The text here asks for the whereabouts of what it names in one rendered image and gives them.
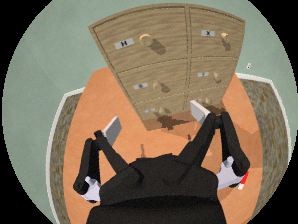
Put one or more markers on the wooden drawer front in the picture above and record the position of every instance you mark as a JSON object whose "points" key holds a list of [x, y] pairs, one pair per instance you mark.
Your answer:
{"points": [[205, 96], [171, 104], [203, 71], [214, 33], [164, 26], [138, 81]]}

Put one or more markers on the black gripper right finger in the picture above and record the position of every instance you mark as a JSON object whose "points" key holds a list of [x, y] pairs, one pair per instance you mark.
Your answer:
{"points": [[236, 163]]}

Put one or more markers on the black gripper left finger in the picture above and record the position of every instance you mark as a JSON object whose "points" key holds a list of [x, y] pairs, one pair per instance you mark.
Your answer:
{"points": [[88, 181]]}

